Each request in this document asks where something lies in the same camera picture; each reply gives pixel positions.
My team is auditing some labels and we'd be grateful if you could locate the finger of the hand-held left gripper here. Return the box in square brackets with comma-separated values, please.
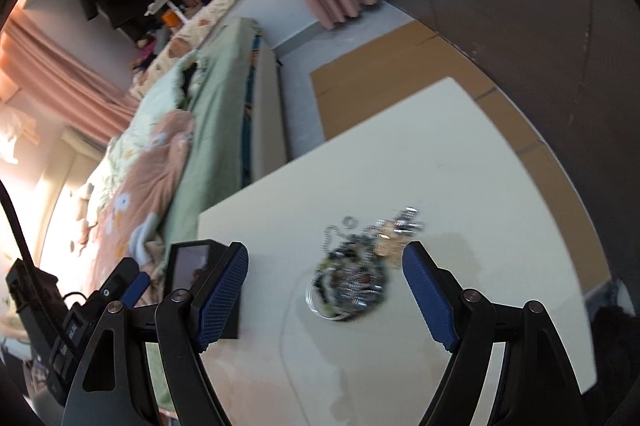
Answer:
[97, 257, 150, 309]

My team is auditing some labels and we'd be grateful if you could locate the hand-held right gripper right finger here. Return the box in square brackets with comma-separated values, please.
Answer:
[401, 241, 586, 426]

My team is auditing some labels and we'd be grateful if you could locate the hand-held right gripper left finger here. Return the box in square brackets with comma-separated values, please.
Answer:
[61, 242, 249, 426]

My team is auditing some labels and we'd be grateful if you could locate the black jewelry box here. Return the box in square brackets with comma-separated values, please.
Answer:
[165, 240, 243, 339]

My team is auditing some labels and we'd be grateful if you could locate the pile of jewelry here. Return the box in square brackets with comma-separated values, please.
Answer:
[305, 206, 426, 322]

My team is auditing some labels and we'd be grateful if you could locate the cream plush toy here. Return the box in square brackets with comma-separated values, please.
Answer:
[75, 183, 101, 251]

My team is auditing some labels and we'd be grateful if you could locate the pink floral blanket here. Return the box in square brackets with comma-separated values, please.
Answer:
[75, 111, 196, 279]

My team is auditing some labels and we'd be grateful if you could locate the beige bed headboard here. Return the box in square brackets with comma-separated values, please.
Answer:
[35, 128, 108, 227]

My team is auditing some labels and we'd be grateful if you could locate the green bed sheet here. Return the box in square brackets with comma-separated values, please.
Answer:
[145, 18, 263, 412]

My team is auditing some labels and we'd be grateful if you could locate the white hanging towel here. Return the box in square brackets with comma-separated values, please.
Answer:
[0, 106, 38, 167]

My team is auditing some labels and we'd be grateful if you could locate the light green quilt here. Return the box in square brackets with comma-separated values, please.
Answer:
[90, 50, 201, 187]

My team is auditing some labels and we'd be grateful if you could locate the long pink curtain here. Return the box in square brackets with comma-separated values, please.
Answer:
[0, 13, 141, 147]

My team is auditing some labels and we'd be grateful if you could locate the brown cardboard sheet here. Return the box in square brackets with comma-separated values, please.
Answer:
[310, 20, 613, 301]

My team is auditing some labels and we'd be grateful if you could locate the pile of plush toys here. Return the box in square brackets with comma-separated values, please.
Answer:
[130, 30, 166, 76]

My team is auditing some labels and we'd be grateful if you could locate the cream floral bedding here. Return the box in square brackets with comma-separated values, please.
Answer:
[130, 0, 281, 96]

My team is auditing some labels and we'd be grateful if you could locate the black cable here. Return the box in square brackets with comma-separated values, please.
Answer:
[0, 180, 51, 322]

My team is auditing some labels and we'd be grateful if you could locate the beige bed frame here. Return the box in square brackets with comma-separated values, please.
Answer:
[250, 40, 291, 187]

